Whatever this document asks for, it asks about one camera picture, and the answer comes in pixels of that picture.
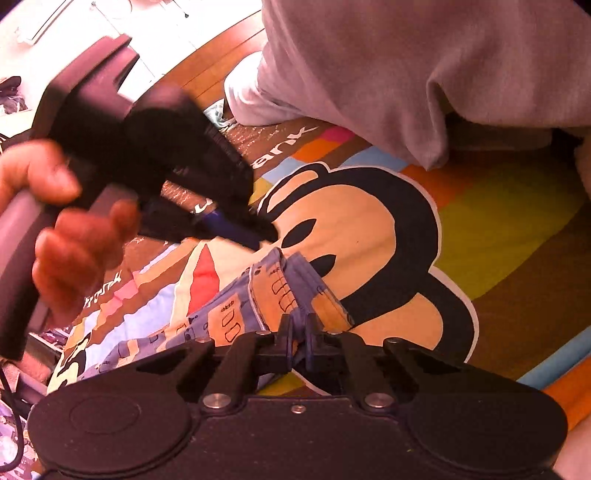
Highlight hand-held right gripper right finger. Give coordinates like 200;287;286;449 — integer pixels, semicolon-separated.
304;313;459;412

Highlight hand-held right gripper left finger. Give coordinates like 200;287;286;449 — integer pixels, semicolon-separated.
135;314;297;412

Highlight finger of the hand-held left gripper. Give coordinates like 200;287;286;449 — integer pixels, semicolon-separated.
141;196;262;252
217;203;280;243

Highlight blue printed pants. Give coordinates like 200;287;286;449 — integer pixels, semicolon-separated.
95;247;356;398

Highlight person's left hand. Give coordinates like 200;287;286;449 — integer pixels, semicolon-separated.
0;140;140;326

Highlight dark clothes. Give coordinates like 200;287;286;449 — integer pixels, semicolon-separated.
0;76;29;116

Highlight grey duvet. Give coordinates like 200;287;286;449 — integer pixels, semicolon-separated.
225;0;591;169

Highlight colourful cartoon printed blanket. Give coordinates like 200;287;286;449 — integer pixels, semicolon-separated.
46;104;591;435

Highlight black floor cable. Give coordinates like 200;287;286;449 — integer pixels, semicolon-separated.
0;357;26;467

